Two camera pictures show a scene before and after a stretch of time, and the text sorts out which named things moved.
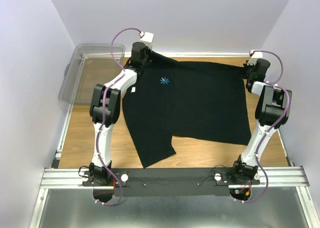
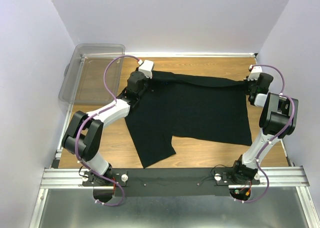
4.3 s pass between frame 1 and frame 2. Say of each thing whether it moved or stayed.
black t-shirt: moved
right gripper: moved
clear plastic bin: stayed
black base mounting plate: stayed
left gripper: moved
